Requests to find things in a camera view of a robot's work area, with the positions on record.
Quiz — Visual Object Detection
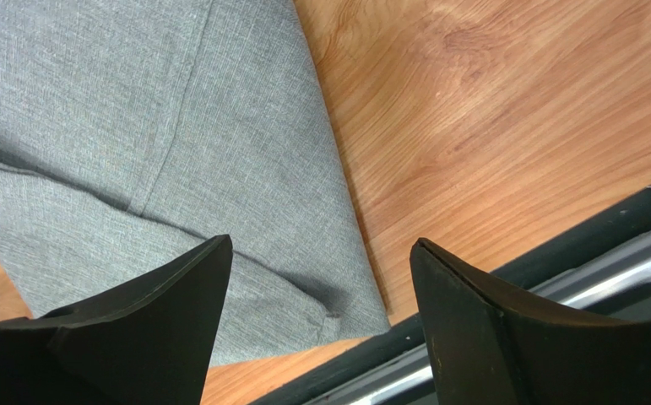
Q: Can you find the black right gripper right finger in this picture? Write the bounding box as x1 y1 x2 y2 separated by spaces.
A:
410 238 651 404

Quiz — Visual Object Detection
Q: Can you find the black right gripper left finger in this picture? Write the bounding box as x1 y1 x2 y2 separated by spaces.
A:
0 235 233 404

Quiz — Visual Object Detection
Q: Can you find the grey cloth napkin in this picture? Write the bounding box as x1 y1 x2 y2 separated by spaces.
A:
0 1 389 366

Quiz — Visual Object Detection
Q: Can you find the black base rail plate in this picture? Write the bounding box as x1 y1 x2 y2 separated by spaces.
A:
260 185 651 404

